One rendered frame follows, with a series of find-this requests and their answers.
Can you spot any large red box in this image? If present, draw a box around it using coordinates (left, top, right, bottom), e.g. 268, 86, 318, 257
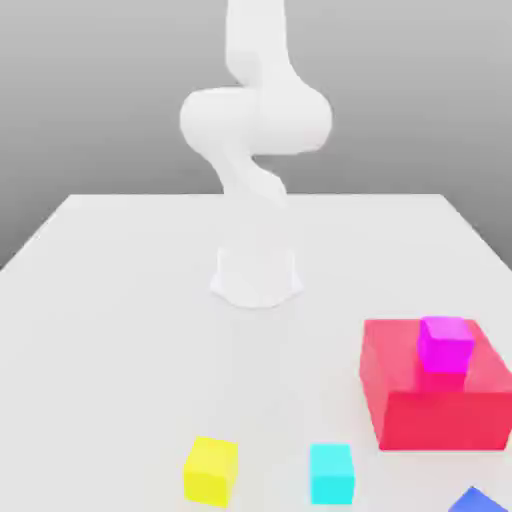
358, 317, 512, 452

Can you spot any small magenta cube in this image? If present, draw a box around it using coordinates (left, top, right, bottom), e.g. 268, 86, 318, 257
416, 315, 476, 376

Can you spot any small cyan cube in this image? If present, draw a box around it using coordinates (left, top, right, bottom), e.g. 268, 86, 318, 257
308, 442, 356, 506

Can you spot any small yellow cube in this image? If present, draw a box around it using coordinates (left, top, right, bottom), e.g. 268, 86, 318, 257
182, 435, 240, 510

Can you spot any small blue cube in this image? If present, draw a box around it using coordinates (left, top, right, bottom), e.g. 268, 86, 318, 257
446, 485, 510, 512

